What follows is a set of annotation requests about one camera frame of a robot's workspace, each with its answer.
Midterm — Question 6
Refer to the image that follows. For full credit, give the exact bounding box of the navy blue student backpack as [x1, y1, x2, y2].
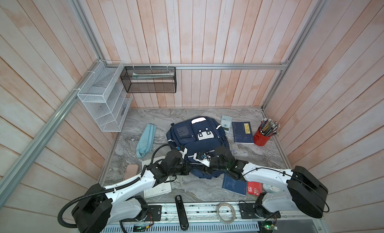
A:
[166, 116, 230, 180]

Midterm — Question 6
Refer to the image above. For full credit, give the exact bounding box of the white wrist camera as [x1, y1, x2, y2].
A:
[176, 146, 188, 158]
[193, 152, 211, 167]

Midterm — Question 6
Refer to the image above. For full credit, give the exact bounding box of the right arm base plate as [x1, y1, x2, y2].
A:
[238, 201, 281, 220]

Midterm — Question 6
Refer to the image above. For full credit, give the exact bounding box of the white round alarm clock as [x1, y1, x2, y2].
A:
[263, 184, 283, 194]

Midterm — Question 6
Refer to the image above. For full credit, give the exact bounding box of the red booklet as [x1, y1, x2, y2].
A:
[247, 182, 263, 197]

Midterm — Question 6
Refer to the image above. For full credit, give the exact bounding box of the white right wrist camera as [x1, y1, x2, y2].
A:
[193, 152, 211, 167]

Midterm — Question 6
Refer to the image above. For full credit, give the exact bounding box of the blue book yellow label back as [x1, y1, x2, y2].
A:
[232, 122, 254, 144]

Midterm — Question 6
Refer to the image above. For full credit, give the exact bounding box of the blue book yellow label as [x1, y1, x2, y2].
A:
[222, 173, 248, 196]
[232, 122, 254, 144]

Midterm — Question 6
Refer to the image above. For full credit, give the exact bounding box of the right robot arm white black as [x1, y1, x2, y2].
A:
[194, 146, 330, 219]

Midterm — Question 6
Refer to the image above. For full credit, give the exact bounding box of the light blue pencil case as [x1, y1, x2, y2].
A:
[136, 124, 157, 158]

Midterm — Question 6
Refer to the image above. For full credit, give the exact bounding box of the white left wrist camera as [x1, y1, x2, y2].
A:
[176, 146, 188, 158]

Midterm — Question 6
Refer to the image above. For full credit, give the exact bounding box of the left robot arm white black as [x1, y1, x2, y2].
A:
[57, 145, 190, 233]

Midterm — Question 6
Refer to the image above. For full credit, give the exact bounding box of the coiled clear cable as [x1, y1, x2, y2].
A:
[216, 202, 238, 225]

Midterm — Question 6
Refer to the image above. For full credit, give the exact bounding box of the aluminium front rail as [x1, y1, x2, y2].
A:
[149, 202, 313, 225]

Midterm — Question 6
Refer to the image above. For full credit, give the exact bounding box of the red pen holder cup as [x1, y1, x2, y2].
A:
[253, 128, 271, 146]

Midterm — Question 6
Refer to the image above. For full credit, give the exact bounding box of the pink phone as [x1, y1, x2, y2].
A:
[124, 164, 139, 180]

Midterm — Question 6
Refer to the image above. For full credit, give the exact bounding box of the white wire mesh shelf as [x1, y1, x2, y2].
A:
[78, 60, 133, 132]

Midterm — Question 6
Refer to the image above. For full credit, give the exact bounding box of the clear plastic ruler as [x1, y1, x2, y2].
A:
[232, 149, 249, 157]

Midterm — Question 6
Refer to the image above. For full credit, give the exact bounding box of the white Robinson Crusoe book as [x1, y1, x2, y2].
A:
[142, 156, 172, 199]

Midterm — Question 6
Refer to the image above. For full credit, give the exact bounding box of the blue book yellow label front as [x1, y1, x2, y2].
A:
[222, 173, 248, 196]

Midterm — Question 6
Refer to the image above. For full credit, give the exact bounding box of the black handheld device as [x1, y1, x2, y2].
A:
[175, 195, 189, 231]

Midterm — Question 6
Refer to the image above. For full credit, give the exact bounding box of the light green calculator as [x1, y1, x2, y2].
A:
[220, 115, 233, 133]

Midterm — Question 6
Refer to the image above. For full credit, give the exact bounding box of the black mesh wall basket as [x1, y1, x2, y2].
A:
[120, 66, 177, 93]

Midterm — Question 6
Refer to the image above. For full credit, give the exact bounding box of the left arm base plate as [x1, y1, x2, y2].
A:
[122, 205, 162, 223]

